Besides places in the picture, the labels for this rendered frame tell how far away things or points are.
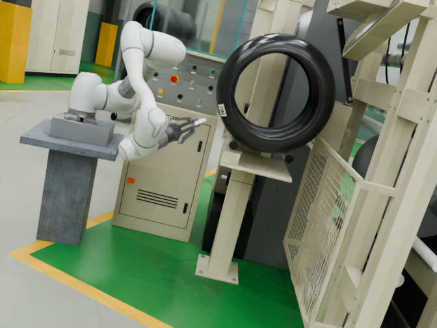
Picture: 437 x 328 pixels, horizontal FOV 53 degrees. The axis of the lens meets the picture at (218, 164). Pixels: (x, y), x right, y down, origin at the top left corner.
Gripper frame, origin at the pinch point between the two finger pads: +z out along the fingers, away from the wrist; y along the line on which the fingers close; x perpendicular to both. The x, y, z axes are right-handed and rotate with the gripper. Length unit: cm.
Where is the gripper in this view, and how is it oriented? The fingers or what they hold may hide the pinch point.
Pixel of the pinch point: (198, 122)
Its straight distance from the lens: 202.2
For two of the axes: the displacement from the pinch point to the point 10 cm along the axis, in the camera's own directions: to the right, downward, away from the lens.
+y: 2.8, 9.3, 2.3
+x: 6.2, 0.1, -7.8
